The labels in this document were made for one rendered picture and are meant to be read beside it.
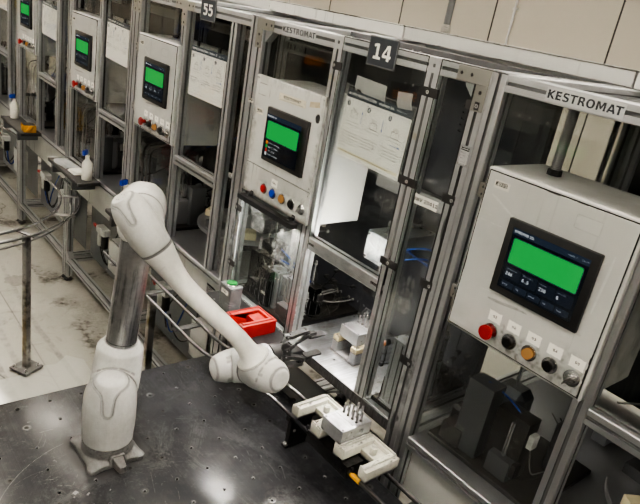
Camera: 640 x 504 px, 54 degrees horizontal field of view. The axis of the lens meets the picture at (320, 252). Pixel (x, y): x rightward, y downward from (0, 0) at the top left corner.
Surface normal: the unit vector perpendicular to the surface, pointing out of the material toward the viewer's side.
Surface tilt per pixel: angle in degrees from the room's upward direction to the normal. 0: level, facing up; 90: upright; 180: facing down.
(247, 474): 0
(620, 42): 90
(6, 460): 0
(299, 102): 90
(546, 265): 90
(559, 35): 90
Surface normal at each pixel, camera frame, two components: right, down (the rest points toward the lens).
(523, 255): -0.77, 0.11
